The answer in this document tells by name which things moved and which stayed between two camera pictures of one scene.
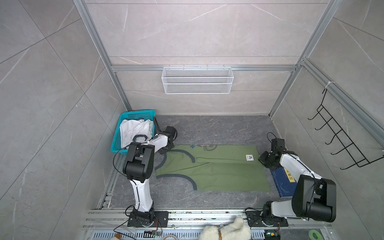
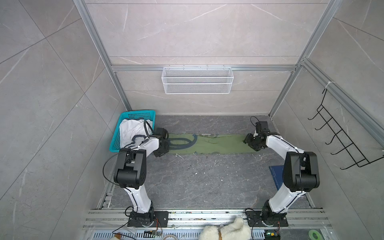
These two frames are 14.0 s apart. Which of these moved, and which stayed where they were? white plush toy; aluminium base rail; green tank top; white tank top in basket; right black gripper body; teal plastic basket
Moved: green tank top; right black gripper body
Stayed: white tank top in basket; aluminium base rail; teal plastic basket; white plush toy
